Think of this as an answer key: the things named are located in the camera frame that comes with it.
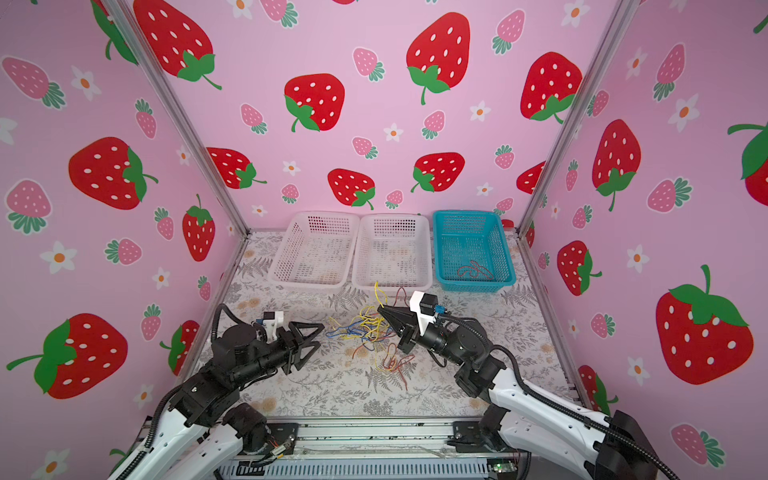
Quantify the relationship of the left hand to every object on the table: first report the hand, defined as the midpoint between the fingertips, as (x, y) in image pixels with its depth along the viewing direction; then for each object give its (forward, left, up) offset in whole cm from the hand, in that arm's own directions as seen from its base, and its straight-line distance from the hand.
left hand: (323, 334), depth 68 cm
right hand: (+1, -13, +9) cm, 16 cm away
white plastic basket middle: (+46, -15, -22) cm, 53 cm away
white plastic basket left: (+45, +14, -22) cm, 52 cm away
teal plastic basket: (+46, -46, -23) cm, 69 cm away
